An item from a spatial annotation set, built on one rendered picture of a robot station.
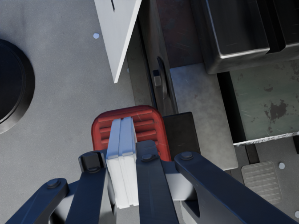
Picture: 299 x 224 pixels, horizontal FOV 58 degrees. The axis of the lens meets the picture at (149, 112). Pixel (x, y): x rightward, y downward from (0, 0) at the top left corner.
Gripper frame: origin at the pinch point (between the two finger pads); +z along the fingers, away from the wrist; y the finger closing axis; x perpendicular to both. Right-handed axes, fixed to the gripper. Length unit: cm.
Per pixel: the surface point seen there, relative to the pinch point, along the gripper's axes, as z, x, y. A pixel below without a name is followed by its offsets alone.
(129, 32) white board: 52, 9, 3
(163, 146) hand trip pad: 4.0, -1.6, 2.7
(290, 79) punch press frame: 16.9, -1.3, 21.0
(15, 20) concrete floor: 98, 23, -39
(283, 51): 13.7, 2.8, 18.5
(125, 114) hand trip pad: 5.2, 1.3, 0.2
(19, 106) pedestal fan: 81, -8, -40
